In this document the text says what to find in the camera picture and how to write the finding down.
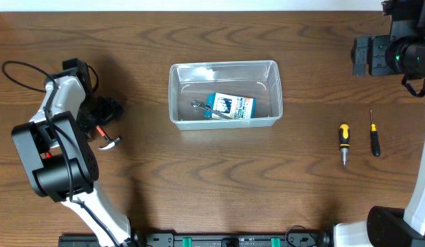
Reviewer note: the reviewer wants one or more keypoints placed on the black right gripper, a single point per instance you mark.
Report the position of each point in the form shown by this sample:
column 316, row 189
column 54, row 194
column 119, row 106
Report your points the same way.
column 381, row 46

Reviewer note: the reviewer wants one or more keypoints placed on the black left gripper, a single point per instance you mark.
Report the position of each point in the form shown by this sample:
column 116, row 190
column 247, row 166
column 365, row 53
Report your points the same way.
column 110, row 106

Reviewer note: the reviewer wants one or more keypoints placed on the claw hammer black orange handle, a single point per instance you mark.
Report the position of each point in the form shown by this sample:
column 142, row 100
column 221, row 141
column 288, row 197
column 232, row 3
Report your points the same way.
column 110, row 143

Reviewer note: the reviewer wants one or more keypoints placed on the silver double ring wrench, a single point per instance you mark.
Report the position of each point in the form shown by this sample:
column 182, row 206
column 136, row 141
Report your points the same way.
column 197, row 104

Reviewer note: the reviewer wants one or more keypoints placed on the blue white bit set box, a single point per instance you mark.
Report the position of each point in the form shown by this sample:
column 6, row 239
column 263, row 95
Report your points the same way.
column 235, row 107

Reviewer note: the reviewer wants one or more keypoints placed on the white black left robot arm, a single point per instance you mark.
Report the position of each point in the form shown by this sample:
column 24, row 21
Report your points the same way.
column 59, row 163

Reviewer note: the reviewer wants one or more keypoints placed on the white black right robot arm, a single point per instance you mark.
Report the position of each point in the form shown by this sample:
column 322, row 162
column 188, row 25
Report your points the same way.
column 400, row 53

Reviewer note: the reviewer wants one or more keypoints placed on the clear plastic container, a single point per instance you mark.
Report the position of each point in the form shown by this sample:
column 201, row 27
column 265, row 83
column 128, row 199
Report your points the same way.
column 258, row 79

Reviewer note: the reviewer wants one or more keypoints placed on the stubby yellow black screwdriver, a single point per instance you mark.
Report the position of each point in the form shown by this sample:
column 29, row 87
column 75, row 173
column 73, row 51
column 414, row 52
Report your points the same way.
column 344, row 137

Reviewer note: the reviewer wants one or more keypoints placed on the slim yellow black screwdriver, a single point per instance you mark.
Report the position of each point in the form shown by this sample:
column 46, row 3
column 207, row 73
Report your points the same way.
column 375, row 144

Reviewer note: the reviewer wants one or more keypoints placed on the black mounting rail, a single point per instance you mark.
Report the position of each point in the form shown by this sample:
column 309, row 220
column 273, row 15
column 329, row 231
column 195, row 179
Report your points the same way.
column 296, row 236

